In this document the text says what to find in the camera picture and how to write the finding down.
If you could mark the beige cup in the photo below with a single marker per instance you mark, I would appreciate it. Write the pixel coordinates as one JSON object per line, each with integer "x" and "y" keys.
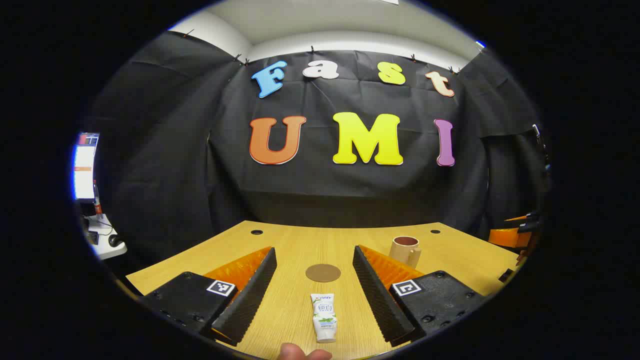
{"x": 402, "y": 252}

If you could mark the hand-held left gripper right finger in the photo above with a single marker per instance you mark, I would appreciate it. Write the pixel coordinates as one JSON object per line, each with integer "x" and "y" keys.
{"x": 380, "y": 295}

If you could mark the white side table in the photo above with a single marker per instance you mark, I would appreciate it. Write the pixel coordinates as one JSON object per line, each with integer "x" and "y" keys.
{"x": 102, "y": 245}

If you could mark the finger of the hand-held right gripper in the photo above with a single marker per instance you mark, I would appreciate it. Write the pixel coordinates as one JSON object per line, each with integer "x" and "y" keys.
{"x": 507, "y": 236}

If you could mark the white toothpaste tube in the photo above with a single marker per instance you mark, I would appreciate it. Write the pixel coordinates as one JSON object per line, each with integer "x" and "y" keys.
{"x": 324, "y": 315}

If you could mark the wooden desktop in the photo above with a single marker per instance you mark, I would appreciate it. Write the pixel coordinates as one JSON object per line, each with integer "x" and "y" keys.
{"x": 295, "y": 310}

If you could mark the black backdrop cloth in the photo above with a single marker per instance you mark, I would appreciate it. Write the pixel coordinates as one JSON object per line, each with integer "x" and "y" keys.
{"x": 200, "y": 175}

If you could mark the small black desk device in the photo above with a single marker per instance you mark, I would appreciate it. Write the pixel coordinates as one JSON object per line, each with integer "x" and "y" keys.
{"x": 91, "y": 237}

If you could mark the computer monitor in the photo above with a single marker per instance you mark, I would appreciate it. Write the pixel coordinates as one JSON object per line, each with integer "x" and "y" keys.
{"x": 84, "y": 167}

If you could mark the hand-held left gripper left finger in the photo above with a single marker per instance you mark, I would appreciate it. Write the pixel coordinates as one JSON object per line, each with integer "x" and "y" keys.
{"x": 247, "y": 295}

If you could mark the brown round coaster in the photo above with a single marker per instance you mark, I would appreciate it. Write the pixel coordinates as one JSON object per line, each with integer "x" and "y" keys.
{"x": 323, "y": 273}

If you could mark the black computer mouse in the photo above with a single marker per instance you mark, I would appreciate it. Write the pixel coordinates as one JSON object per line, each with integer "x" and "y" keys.
{"x": 115, "y": 241}

